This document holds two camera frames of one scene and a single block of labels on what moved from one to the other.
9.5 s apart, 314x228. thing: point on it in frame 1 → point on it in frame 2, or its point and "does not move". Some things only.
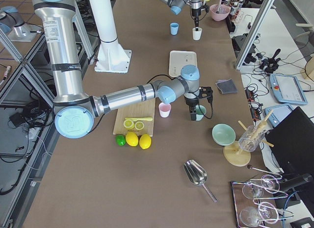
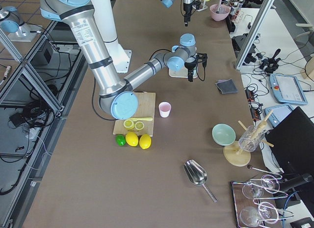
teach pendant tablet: [287, 89] does not move
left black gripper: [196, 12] → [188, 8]
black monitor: [292, 140] does not move
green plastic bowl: [223, 135] does not move
